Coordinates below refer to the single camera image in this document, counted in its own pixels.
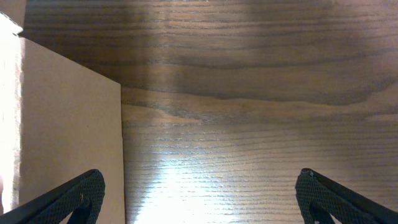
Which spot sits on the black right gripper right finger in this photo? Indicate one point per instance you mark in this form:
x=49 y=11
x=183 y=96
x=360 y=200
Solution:
x=322 y=200

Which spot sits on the brown cardboard box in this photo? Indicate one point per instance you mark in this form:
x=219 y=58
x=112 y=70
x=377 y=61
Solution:
x=58 y=120

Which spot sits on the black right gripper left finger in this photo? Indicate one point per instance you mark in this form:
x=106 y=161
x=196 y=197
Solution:
x=79 y=200

